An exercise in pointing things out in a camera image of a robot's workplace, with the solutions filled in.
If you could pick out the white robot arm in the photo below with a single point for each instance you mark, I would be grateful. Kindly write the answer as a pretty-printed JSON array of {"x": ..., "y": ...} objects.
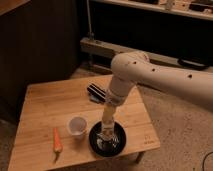
[{"x": 131, "y": 68}]

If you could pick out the white plastic cup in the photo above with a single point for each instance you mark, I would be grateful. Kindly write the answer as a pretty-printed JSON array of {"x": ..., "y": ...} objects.
[{"x": 77, "y": 127}]

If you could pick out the vertical metal pole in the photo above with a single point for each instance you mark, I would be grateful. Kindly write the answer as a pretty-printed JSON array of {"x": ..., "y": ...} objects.
[{"x": 91, "y": 34}]

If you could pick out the black handle on beam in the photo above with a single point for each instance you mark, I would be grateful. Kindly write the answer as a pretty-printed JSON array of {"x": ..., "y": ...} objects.
[{"x": 193, "y": 66}]

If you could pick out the black ceramic bowl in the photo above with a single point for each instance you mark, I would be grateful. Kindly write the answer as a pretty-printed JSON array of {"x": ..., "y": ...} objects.
[{"x": 107, "y": 148}]

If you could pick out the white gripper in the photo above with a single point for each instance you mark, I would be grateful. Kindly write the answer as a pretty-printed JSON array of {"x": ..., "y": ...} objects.
[{"x": 110, "y": 107}]

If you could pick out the light wooden table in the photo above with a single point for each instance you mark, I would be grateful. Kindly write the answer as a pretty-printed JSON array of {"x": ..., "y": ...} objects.
[{"x": 51, "y": 105}]

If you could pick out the black striped rectangular object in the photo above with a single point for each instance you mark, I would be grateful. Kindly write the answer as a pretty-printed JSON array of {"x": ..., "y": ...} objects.
[{"x": 97, "y": 92}]

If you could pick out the orange carrot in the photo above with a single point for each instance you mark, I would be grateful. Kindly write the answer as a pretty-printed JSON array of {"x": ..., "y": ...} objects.
[{"x": 57, "y": 145}]

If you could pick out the wooden shelf with items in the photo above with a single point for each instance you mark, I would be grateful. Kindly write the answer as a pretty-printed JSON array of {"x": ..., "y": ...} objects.
[{"x": 175, "y": 7}]

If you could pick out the grey metal beam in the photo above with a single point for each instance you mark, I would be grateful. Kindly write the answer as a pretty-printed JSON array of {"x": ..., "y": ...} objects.
[{"x": 109, "y": 50}]

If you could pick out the small white bottle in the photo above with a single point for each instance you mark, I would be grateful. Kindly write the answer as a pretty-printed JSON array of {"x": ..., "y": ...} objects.
[{"x": 107, "y": 133}]

